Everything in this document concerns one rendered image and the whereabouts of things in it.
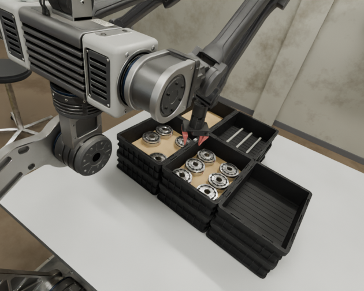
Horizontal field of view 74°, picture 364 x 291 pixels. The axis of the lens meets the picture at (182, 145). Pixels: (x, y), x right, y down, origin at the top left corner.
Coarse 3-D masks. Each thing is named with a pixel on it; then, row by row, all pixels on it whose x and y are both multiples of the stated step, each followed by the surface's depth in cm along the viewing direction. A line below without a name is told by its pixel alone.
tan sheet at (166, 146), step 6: (174, 132) 146; (174, 138) 142; (138, 144) 131; (162, 144) 135; (168, 144) 136; (144, 150) 129; (150, 150) 129; (156, 150) 130; (162, 150) 131; (168, 150) 132; (174, 150) 133; (168, 156) 128
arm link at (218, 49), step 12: (252, 0) 63; (264, 0) 63; (240, 12) 63; (252, 12) 63; (228, 24) 64; (240, 24) 63; (216, 36) 64; (228, 36) 63; (240, 36) 66; (204, 48) 64; (216, 48) 63; (228, 48) 64; (204, 60) 69; (216, 60) 63; (216, 72) 62; (204, 84) 62; (216, 84) 67
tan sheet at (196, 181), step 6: (216, 156) 135; (216, 162) 131; (222, 162) 132; (210, 168) 127; (216, 168) 128; (204, 174) 122; (192, 180) 118; (198, 180) 118; (204, 180) 119; (222, 192) 115
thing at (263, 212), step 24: (264, 168) 120; (240, 192) 117; (264, 192) 120; (288, 192) 118; (216, 216) 101; (240, 216) 106; (264, 216) 109; (288, 216) 111; (240, 240) 97; (288, 240) 91
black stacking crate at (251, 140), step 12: (228, 120) 151; (240, 120) 163; (252, 120) 157; (216, 132) 143; (228, 132) 157; (240, 132) 160; (252, 132) 161; (264, 132) 156; (252, 144) 151; (264, 144) 154
